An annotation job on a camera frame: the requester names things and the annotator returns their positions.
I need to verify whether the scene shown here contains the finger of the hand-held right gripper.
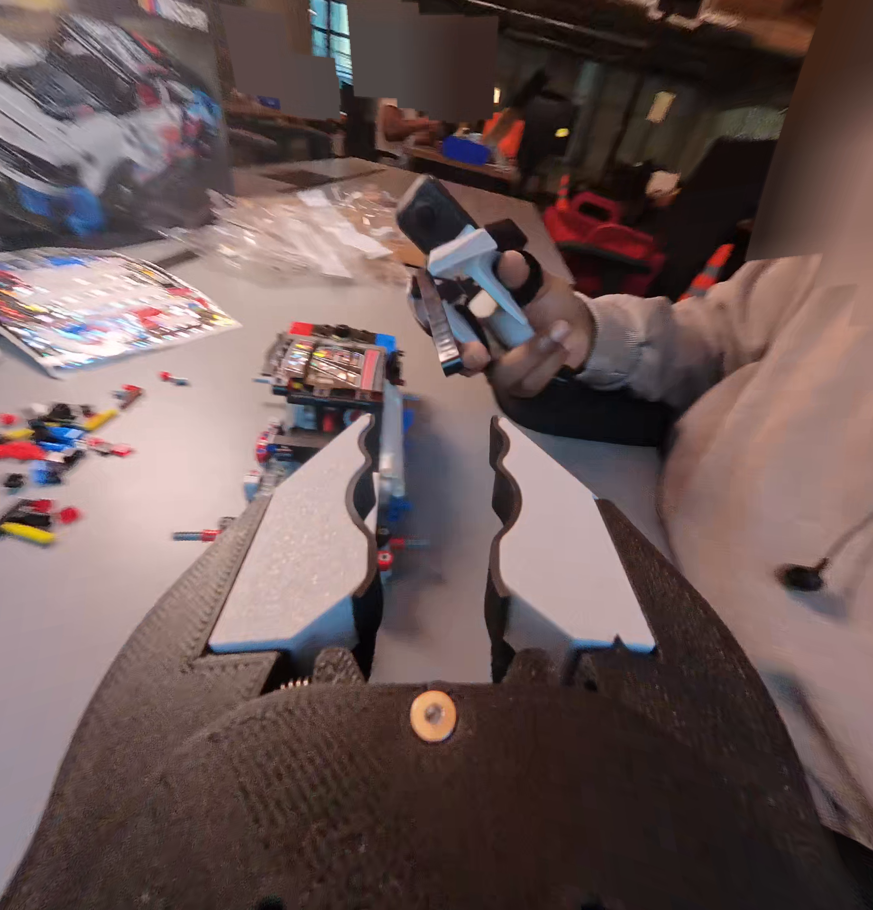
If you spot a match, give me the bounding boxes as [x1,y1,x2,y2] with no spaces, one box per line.
[410,272,467,378]

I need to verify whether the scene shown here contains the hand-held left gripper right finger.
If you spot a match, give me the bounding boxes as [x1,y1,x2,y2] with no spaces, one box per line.
[485,415,658,655]

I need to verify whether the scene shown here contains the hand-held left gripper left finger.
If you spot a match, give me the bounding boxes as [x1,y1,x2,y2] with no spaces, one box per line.
[207,414,382,656]

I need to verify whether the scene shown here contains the partly built lego car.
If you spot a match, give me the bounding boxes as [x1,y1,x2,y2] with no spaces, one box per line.
[243,321,432,573]

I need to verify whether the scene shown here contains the pile of colourful lego pieces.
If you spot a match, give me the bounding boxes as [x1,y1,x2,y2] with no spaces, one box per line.
[0,370,192,548]

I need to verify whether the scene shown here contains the person's right forearm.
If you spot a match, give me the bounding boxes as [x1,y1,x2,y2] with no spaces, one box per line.
[575,255,825,412]

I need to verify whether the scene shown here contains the red grey lego axle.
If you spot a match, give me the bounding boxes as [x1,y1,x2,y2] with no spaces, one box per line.
[172,518,237,545]

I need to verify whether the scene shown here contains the lego set cardboard box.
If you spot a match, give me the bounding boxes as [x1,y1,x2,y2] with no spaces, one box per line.
[0,10,232,250]

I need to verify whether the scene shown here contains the person's right hand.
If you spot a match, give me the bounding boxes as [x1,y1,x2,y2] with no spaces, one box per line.
[463,251,598,399]

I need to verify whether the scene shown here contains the blue plastic bin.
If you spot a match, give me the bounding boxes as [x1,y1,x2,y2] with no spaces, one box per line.
[442,135,494,166]

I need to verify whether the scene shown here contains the heap of clear plastic bags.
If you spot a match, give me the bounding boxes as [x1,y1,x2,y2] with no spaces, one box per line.
[162,181,409,285]

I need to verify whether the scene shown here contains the red chair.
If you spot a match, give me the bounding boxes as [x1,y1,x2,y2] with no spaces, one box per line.
[543,192,666,300]

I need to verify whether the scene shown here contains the orange traffic cone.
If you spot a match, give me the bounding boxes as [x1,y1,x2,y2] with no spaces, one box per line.
[681,244,736,303]

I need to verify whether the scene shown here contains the shiny sticker sheet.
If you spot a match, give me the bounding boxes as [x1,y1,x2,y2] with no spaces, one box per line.
[0,249,241,378]

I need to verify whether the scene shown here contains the thin black cable with plug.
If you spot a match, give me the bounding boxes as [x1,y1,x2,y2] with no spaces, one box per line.
[776,501,873,592]

